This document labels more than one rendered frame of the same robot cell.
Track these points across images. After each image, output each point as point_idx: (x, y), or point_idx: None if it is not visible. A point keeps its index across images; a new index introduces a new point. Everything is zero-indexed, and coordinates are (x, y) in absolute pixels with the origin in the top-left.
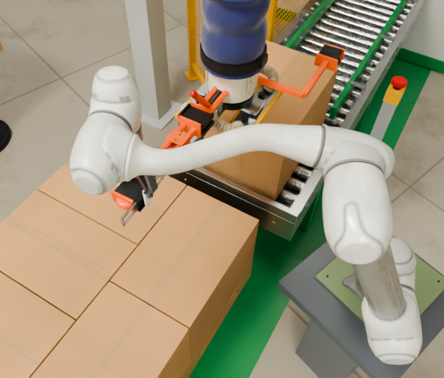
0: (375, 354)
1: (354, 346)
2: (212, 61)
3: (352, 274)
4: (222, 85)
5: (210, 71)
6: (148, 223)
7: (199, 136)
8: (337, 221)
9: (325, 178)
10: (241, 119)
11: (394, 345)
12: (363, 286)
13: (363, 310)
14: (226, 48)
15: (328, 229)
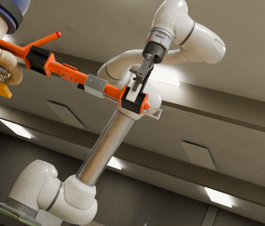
0: (91, 215)
1: None
2: (20, 12)
3: (14, 211)
4: (1, 37)
5: (11, 20)
6: None
7: (49, 75)
8: (156, 91)
9: (132, 81)
10: None
11: (96, 200)
12: (112, 153)
13: (85, 189)
14: (29, 4)
15: (156, 96)
